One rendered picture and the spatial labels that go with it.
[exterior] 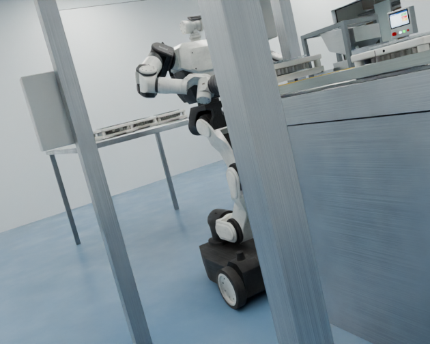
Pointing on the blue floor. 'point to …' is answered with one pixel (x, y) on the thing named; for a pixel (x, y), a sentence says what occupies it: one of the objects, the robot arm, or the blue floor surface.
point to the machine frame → (316, 334)
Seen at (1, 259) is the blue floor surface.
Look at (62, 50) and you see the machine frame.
